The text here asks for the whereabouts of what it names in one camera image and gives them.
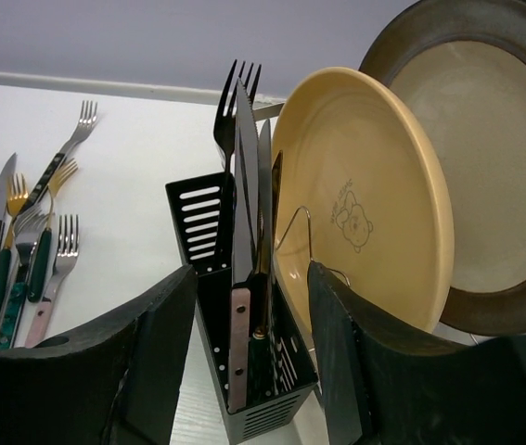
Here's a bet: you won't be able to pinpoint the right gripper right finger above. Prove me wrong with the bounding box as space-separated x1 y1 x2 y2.
308 262 526 444

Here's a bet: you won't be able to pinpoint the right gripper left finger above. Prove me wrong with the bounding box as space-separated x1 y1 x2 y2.
0 265 197 444

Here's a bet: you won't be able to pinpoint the gold utensil green handle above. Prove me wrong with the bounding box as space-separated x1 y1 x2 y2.
27 159 78 303

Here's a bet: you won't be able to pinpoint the silver fork pink handle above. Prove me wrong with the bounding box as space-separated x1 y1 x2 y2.
24 214 80 348

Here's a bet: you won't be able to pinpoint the gold fork green handle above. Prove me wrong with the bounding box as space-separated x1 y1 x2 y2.
0 173 29 311

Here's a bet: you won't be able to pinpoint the black handled knife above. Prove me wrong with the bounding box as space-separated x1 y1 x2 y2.
253 120 282 340

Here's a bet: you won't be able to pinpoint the all silver fork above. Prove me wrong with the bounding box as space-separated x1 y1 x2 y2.
0 206 45 351

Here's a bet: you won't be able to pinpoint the silver fork black handle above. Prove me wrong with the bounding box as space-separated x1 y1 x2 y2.
19 100 97 213

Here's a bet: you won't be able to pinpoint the pink handled knife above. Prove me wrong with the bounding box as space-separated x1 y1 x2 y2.
227 81 259 413

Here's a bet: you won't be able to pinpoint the black handled fork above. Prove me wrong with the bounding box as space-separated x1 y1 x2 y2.
213 59 254 269

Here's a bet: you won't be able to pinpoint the black utensil caddy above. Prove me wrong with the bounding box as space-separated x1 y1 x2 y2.
165 172 317 444

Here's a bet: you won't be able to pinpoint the yellow plate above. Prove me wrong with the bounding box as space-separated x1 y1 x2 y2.
273 67 455 332

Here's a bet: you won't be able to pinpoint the brown rimmed beige plate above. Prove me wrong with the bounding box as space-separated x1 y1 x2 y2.
360 1 526 337

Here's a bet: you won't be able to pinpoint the wire dish rack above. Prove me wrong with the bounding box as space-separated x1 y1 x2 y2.
272 77 526 337

